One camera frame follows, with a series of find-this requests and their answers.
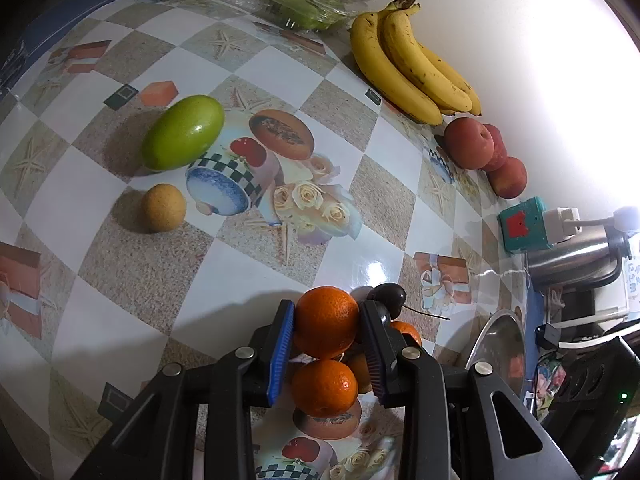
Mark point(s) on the green mango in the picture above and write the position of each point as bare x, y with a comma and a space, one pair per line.
183, 133

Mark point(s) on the teal plastic box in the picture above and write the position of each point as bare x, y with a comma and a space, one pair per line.
522, 227

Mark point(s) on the large steel bowl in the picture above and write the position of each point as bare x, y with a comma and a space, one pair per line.
501, 344

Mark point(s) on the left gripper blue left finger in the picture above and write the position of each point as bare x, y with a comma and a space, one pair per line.
278, 349

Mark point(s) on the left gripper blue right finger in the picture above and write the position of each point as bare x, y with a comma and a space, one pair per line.
379, 350

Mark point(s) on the red apple middle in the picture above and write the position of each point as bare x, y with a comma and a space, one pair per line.
500, 154

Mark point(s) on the peach coloured apple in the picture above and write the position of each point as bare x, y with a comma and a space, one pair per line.
468, 143

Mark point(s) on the yellow banana bunch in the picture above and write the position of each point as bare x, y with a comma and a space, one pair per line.
415, 79

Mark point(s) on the black plum with stem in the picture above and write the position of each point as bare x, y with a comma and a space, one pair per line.
393, 298

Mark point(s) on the steel thermos jug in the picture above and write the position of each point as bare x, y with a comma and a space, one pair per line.
591, 259

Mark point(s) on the black power adapter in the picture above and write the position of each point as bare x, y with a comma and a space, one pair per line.
547, 337

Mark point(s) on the checkered fruit print tablecloth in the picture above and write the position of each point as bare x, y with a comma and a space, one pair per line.
314, 180

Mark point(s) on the larger tan longan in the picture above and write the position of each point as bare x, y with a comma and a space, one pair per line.
359, 367

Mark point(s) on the red apple far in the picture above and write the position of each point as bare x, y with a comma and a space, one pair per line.
510, 180

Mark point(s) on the red apple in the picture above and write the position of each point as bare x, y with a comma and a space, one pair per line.
510, 180
500, 154

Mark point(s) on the orange tangerine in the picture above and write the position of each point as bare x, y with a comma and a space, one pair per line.
407, 329
325, 322
324, 388

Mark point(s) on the small tan longan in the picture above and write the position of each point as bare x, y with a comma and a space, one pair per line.
163, 208

